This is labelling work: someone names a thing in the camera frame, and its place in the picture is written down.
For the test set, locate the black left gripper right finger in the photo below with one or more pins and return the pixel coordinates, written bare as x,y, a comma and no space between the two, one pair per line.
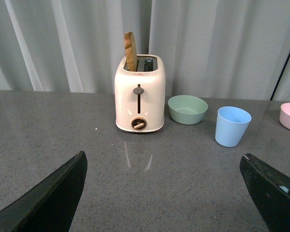
269,190

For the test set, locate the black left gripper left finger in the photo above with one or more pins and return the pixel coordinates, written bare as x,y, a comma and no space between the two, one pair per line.
51,205

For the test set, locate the light blue cup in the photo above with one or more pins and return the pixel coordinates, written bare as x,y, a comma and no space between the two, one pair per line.
231,125

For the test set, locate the green bowl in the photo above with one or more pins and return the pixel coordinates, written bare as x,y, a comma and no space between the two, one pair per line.
186,109

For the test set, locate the cream white toaster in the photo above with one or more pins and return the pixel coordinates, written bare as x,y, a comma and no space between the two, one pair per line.
140,95

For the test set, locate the toasted bread slice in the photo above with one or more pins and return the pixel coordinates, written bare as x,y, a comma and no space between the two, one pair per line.
130,51

